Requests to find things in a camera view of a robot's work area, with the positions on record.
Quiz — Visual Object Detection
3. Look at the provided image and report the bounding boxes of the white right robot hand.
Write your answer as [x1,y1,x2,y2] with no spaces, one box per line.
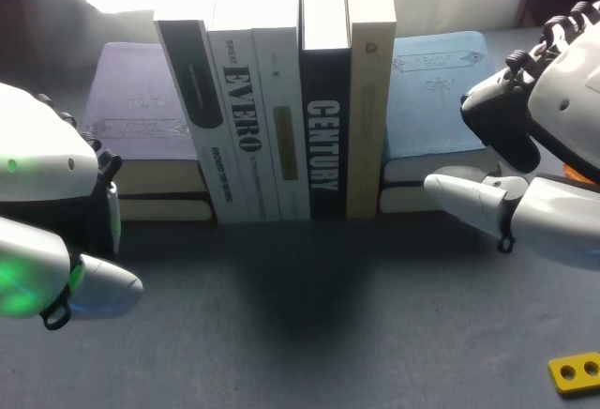
[424,0,600,273]

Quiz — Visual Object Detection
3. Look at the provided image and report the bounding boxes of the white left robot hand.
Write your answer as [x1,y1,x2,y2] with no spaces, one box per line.
[0,83,144,331]

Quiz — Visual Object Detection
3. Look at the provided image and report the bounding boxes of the white book black rounded shape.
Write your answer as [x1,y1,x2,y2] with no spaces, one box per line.
[153,19,250,224]

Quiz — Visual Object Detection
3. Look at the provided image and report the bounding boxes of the orange object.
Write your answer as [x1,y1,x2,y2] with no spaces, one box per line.
[562,160,600,186]

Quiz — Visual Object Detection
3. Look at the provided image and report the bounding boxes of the purple cover book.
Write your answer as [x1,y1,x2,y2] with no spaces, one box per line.
[79,41,208,195]

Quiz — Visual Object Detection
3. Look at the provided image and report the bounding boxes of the dark cover book cream pages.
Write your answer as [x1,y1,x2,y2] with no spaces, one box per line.
[378,182,454,216]
[116,194,217,223]

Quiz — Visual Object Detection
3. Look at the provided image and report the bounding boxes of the blue cover book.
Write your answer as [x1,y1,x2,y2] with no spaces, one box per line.
[382,30,502,186]

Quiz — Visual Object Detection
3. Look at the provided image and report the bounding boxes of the cream spine book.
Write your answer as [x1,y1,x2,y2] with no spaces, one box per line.
[343,0,398,220]

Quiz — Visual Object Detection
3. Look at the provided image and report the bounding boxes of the white book titled Evero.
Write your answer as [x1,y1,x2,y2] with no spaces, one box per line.
[206,28,282,222]

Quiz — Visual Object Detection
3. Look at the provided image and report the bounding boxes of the black book titled Century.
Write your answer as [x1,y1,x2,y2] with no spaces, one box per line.
[298,0,353,220]

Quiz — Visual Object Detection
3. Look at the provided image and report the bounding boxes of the white book gold strip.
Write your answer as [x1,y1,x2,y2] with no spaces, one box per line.
[251,27,313,221]

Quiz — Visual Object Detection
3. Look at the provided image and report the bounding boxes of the yellow two-hole block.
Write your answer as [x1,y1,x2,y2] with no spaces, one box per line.
[547,351,600,399]

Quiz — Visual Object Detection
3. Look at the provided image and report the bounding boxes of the grey table cloth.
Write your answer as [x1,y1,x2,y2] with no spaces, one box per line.
[0,23,600,409]

